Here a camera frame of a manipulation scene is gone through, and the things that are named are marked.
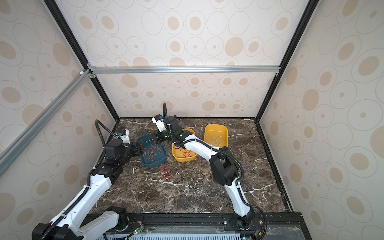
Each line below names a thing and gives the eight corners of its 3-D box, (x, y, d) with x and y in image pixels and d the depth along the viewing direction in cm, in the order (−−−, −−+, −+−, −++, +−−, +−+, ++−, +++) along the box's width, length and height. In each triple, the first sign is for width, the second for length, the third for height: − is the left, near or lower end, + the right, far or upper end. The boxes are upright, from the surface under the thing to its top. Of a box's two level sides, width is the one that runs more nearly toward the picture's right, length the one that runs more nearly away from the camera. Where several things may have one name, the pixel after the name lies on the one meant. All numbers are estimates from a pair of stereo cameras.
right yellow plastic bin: (204, 148, 105) (205, 143, 100) (203, 129, 116) (204, 124, 111) (228, 148, 105) (230, 143, 100) (225, 129, 116) (226, 124, 111)
